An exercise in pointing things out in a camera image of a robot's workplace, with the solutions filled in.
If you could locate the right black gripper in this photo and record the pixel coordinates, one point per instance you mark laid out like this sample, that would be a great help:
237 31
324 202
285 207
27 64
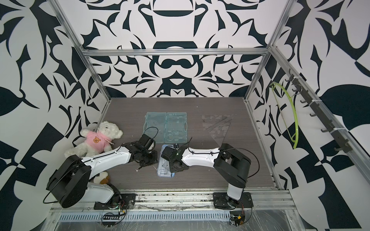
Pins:
173 170

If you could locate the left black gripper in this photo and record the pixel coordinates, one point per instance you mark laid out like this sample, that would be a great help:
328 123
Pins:
155 160

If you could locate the blue transparent geometry set case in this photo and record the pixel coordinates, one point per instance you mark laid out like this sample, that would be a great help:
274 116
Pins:
163 169

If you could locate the teal transparent ruler set case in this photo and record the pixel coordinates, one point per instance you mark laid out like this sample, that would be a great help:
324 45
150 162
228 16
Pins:
166 127

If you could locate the clear triangle ruler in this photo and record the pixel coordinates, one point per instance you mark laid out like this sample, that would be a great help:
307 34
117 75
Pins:
217 126

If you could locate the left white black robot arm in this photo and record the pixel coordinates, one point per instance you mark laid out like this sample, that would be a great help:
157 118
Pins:
72 182

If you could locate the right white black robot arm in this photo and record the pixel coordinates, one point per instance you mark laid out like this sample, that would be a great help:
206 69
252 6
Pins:
228 161

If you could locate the white teddy bear pink shirt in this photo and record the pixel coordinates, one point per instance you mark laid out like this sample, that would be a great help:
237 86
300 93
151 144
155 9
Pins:
96 142

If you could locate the small brown white plush toy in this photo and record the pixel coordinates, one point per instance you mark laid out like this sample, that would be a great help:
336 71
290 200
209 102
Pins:
101 178

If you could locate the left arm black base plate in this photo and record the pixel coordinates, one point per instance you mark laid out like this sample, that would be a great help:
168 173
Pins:
122 202

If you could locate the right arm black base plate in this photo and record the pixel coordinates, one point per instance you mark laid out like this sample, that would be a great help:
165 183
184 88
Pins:
224 202

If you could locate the black wall hook rail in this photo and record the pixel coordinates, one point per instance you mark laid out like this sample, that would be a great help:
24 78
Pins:
321 111

